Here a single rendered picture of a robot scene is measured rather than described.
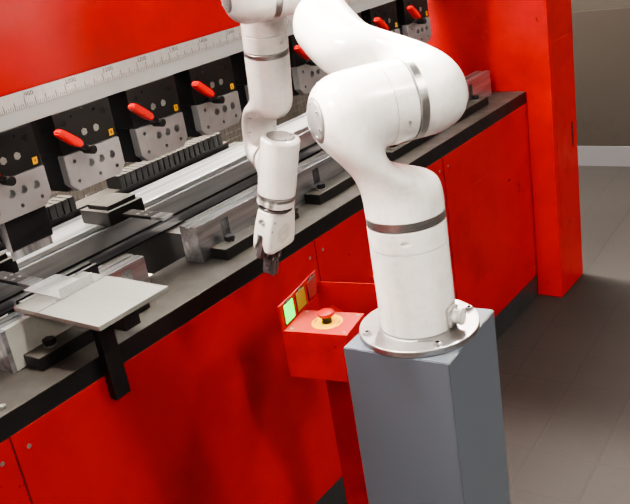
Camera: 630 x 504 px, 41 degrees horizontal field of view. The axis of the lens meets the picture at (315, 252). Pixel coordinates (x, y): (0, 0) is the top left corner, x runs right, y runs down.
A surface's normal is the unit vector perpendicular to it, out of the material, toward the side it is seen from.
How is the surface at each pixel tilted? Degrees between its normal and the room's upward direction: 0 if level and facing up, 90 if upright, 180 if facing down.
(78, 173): 90
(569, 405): 0
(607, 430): 0
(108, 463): 90
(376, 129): 96
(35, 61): 90
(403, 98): 76
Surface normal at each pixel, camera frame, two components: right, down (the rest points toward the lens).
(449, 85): 0.39, -0.01
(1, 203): 0.80, 0.10
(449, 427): -0.53, 0.39
